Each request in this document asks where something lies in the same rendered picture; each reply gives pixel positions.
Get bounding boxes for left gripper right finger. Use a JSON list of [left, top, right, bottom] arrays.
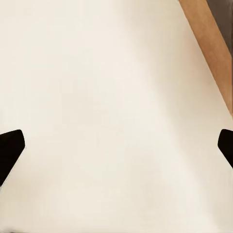
[[217, 129, 233, 168]]

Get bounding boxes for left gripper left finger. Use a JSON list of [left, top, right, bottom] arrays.
[[0, 129, 25, 187]]

